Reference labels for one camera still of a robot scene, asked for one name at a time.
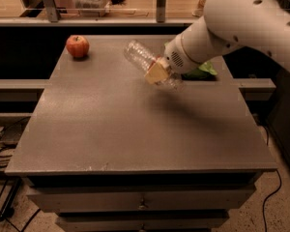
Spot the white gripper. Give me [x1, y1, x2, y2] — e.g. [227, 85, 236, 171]
[144, 35, 197, 84]

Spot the clear plastic water bottle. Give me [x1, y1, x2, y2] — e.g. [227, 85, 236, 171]
[124, 40, 184, 91]

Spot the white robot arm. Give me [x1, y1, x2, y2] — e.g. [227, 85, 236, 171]
[145, 0, 290, 84]

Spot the green snack bag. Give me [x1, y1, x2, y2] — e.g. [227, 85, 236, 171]
[163, 41, 218, 80]

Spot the red apple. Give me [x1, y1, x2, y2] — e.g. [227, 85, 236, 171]
[66, 35, 89, 58]

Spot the grey drawer cabinet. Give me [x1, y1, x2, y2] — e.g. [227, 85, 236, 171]
[5, 34, 278, 232]

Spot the colourful snack bag on shelf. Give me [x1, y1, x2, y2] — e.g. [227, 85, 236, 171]
[192, 0, 217, 17]

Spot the clear plastic container on shelf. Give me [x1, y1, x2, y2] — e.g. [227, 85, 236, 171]
[73, 0, 110, 17]

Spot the upper grey drawer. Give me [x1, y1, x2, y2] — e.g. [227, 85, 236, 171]
[27, 185, 255, 214]

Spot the grey drawer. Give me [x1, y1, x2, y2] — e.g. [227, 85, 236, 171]
[27, 185, 255, 214]
[56, 211, 229, 232]

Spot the lower grey drawer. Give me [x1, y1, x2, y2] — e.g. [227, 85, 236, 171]
[56, 211, 229, 232]

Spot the metal shelf rack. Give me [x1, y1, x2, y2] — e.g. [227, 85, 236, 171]
[0, 0, 290, 27]

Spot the black cable right floor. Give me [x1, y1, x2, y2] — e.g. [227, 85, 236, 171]
[261, 169, 283, 232]

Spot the black cables left floor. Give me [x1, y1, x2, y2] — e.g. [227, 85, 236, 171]
[0, 116, 43, 232]

